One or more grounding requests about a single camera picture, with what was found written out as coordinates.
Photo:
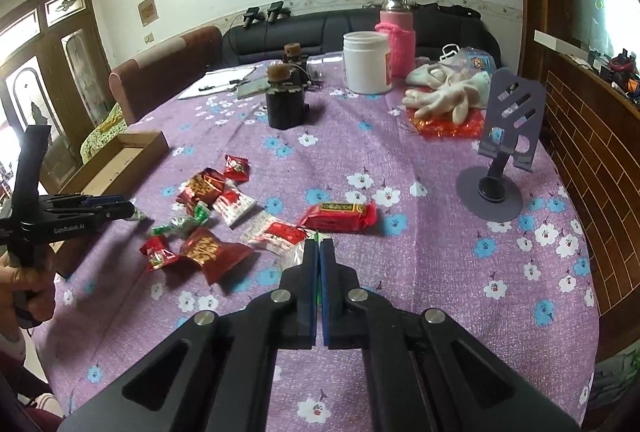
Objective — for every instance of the pink sleeved thermos bottle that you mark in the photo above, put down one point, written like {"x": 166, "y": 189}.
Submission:
{"x": 400, "y": 41}

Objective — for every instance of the black block with cork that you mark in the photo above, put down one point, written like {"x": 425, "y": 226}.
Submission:
{"x": 285, "y": 106}
{"x": 295, "y": 56}

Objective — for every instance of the grey notebook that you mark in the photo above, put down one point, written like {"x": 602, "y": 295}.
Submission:
{"x": 252, "y": 89}

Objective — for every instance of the red mesh bag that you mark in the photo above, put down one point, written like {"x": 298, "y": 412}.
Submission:
{"x": 440, "y": 130}

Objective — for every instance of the brown cardboard box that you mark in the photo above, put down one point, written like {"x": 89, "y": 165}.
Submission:
{"x": 130, "y": 156}

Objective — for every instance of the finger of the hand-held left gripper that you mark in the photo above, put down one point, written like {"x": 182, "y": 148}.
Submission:
{"x": 107, "y": 200}
{"x": 115, "y": 212}

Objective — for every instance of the white plastic jar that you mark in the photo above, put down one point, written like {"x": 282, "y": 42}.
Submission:
{"x": 365, "y": 66}

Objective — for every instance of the dark green cloth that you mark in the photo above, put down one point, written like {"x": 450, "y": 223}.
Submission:
{"x": 617, "y": 382}

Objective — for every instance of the red gold snack packet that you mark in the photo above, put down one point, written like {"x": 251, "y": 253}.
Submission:
{"x": 210, "y": 254}
{"x": 200, "y": 187}

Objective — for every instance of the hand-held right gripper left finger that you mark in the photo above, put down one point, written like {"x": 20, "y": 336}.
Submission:
{"x": 311, "y": 292}

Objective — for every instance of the clear plastic jar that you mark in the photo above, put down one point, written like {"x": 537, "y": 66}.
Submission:
{"x": 325, "y": 61}

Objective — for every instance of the cartoon print plastic bag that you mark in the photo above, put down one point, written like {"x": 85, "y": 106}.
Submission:
{"x": 477, "y": 61}

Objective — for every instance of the flat white box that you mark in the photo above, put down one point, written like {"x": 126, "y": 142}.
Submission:
{"x": 555, "y": 42}

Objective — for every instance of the brown armchair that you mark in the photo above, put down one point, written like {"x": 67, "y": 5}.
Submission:
{"x": 165, "y": 71}

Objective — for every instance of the long red snack bar packet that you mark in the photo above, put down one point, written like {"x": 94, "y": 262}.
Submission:
{"x": 337, "y": 217}

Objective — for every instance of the small red candy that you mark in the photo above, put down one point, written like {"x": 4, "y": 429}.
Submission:
{"x": 236, "y": 169}
{"x": 159, "y": 254}

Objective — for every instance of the small wall plaque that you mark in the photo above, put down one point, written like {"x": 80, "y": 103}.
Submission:
{"x": 148, "y": 11}

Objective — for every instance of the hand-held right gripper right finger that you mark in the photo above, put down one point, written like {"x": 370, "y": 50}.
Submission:
{"x": 327, "y": 292}

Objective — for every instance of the person's left hand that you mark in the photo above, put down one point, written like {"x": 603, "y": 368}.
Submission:
{"x": 17, "y": 284}

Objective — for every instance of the brown wooden cabinet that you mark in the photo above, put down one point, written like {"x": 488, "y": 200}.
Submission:
{"x": 590, "y": 161}

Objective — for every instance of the white paper sheets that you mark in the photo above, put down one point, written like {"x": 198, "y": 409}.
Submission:
{"x": 210, "y": 79}

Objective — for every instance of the purple floral tablecloth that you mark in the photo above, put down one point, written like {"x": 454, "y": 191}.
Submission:
{"x": 400, "y": 262}

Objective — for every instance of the black sofa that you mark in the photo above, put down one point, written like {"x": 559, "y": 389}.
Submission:
{"x": 310, "y": 31}

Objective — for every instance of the wooden door with glass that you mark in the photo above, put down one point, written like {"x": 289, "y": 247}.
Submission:
{"x": 75, "y": 61}

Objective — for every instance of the green candy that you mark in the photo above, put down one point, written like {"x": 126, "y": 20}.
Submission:
{"x": 180, "y": 224}
{"x": 140, "y": 215}

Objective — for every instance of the white red snack packet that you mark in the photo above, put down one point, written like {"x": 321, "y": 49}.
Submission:
{"x": 232, "y": 207}
{"x": 277, "y": 232}

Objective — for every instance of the black clamp device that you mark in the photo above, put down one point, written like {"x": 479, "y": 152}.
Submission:
{"x": 251, "y": 17}
{"x": 276, "y": 11}

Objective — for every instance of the white wall socket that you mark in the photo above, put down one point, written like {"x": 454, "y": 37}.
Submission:
{"x": 148, "y": 37}

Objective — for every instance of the white cloth glove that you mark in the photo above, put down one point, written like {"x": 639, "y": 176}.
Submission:
{"x": 435, "y": 74}
{"x": 450, "y": 104}

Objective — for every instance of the yellow patterned cushion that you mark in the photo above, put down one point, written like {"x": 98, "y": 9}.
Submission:
{"x": 102, "y": 131}

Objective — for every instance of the black pen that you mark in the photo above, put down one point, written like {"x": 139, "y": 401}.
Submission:
{"x": 215, "y": 87}

